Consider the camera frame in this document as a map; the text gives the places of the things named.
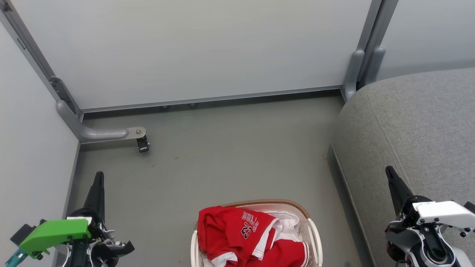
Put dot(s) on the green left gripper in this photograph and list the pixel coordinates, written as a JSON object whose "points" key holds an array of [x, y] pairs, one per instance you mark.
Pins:
{"points": [[55, 231]]}

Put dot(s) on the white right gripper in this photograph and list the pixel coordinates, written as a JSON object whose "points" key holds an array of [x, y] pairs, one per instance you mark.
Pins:
{"points": [[445, 213]]}

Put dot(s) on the red Bulls jersey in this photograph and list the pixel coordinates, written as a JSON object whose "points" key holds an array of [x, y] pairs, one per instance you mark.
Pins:
{"points": [[226, 230]]}

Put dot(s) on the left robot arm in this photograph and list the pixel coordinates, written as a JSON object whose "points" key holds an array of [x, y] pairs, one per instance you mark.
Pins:
{"points": [[79, 256]]}

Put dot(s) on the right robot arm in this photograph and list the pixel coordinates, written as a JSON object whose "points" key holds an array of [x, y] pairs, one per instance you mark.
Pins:
{"points": [[397, 233]]}

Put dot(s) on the grey fabric sofa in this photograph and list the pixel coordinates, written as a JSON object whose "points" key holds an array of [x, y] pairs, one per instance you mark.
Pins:
{"points": [[408, 122]]}

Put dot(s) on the grey partition support foot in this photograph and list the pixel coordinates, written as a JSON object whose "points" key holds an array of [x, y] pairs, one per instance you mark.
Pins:
{"points": [[100, 133]]}

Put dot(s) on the black caster wheel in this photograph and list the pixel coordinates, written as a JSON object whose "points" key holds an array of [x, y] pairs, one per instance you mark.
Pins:
{"points": [[143, 145]]}

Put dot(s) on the white laundry basket brown rim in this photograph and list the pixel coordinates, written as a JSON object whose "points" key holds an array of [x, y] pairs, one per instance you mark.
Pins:
{"points": [[315, 241]]}

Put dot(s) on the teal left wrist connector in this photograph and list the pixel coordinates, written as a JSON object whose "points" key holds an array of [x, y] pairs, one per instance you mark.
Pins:
{"points": [[15, 257]]}

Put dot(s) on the white basket liner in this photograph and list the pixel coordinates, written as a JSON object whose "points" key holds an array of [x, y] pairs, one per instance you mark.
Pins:
{"points": [[289, 226]]}

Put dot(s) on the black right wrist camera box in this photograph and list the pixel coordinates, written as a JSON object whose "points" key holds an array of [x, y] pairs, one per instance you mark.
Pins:
{"points": [[469, 207]]}

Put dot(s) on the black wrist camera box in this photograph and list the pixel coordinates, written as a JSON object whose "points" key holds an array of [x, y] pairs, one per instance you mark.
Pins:
{"points": [[22, 231], [469, 207]]}

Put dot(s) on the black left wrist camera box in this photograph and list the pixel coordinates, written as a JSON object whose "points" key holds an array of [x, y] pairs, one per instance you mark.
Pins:
{"points": [[22, 231]]}

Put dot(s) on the grey partition post foot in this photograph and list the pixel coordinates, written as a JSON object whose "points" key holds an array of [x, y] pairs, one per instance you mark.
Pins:
{"points": [[375, 63], [352, 74]]}

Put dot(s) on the grey partition bottom rail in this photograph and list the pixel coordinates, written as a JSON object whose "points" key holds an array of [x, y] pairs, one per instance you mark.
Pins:
{"points": [[207, 100]]}

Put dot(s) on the grey partition post with bracket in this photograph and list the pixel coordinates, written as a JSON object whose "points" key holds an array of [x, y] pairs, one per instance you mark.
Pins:
{"points": [[33, 55]]}

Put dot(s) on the grey double partition post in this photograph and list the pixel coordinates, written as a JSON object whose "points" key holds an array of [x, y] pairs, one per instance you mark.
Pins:
{"points": [[378, 26]]}

